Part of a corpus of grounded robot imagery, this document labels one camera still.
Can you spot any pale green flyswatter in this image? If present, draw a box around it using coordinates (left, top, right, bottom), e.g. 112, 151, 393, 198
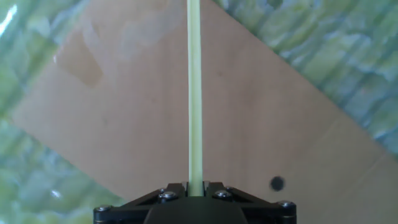
186, 0, 205, 197

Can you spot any green marble pattern mat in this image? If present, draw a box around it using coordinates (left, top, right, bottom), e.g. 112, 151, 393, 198
0, 0, 398, 224

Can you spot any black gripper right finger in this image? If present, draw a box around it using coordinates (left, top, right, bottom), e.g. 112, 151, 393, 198
203, 182, 297, 224

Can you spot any brown cardboard sheet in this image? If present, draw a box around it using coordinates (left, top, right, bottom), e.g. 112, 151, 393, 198
11, 0, 398, 224

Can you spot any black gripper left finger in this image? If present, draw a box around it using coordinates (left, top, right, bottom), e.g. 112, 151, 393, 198
93, 182, 189, 224

